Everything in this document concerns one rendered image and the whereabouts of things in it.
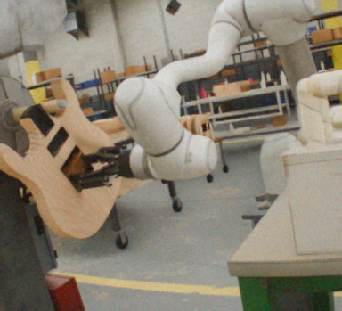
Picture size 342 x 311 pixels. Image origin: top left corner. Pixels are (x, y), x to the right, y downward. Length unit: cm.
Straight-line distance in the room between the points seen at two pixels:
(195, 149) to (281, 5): 52
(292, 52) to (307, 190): 72
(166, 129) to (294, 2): 57
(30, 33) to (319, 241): 75
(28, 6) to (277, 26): 70
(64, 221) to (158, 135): 41
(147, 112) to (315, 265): 44
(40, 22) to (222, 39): 52
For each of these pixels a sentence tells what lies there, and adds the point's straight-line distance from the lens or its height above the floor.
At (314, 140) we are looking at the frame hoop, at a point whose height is 112.
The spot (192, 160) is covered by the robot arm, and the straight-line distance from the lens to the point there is 95.
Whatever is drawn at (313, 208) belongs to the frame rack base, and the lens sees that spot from 68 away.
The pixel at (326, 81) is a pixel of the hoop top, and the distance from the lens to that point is 64.
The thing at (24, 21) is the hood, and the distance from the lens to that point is 101.
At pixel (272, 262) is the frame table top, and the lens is 72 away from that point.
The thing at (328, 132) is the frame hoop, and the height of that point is 111.
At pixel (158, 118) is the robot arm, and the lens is 87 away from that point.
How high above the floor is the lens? 124
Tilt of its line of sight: 3 degrees down
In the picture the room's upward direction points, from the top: 11 degrees counter-clockwise
